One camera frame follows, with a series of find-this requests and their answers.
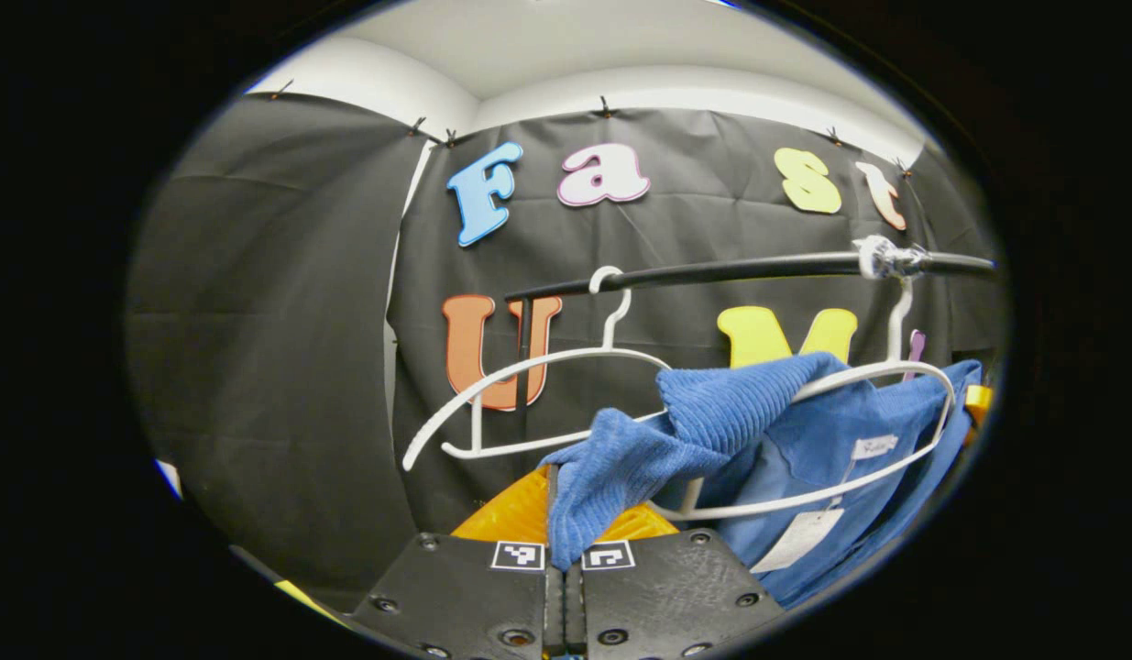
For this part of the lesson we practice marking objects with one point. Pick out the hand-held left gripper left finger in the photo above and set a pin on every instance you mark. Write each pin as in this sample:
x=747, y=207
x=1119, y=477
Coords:
x=465, y=596

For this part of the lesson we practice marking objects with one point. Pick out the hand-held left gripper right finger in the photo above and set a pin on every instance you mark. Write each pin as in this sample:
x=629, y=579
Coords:
x=666, y=596

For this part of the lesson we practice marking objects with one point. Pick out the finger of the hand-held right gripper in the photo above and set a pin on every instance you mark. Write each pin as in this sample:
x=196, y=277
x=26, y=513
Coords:
x=978, y=403

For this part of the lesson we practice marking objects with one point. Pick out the white plastic hanger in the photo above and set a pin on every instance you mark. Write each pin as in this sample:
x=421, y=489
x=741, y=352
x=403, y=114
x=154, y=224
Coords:
x=904, y=321
x=575, y=352

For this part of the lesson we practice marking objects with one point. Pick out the black metal clothes rack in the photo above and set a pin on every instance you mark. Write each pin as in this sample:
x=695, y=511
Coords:
x=758, y=269

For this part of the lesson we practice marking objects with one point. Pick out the lit monitor screen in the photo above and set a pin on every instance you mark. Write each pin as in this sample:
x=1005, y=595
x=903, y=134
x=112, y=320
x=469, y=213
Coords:
x=169, y=478

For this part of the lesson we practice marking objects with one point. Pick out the row of black backdrop clips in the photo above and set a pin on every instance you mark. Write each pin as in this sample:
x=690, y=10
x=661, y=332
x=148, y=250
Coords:
x=605, y=107

